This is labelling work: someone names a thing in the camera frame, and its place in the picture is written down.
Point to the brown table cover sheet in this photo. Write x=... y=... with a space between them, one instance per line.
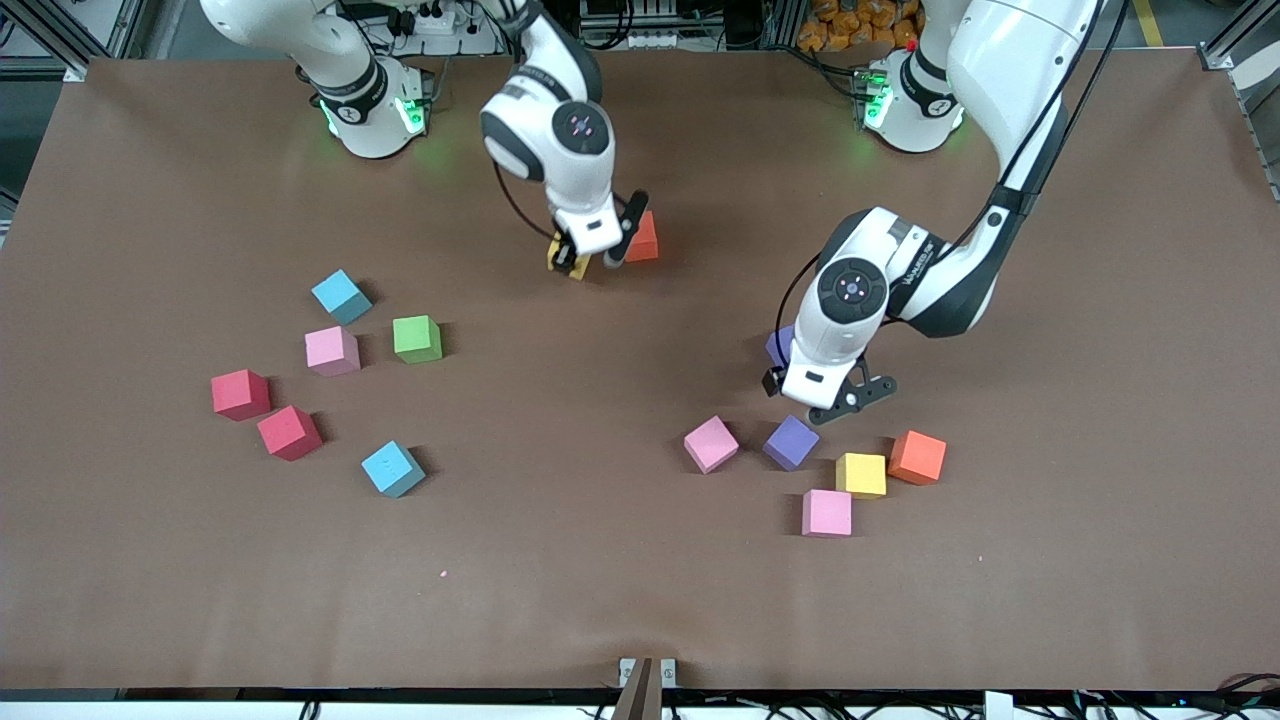
x=640 y=600

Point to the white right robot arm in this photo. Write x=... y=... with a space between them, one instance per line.
x=570 y=130

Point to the metal mount bracket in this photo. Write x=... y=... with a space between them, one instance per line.
x=648 y=690

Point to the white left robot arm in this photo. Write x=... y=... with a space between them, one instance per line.
x=850 y=290

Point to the purple foam cube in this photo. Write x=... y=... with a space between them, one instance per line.
x=780 y=345
x=790 y=442

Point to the aluminium frame post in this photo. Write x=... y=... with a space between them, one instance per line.
x=778 y=20

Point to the yellow foam cube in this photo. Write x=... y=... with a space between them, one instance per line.
x=580 y=271
x=861 y=475

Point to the red foam cube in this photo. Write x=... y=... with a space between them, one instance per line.
x=289 y=432
x=240 y=394

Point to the green foam cube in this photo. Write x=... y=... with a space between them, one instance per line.
x=417 y=338

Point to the orange foam cube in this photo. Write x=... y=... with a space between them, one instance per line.
x=917 y=457
x=645 y=242

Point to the pink foam cube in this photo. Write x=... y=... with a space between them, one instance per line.
x=332 y=350
x=711 y=444
x=827 y=512

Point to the bag of orange items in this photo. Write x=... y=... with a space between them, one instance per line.
x=850 y=25

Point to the aluminium frame corner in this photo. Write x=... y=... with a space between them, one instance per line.
x=50 y=30
x=1235 y=45

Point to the white power strip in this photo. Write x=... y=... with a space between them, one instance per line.
x=440 y=22

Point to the light blue foam cube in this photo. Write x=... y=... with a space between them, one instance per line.
x=392 y=468
x=340 y=295

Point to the white tag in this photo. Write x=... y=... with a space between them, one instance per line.
x=998 y=706

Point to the white equipment box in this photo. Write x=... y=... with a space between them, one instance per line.
x=650 y=40

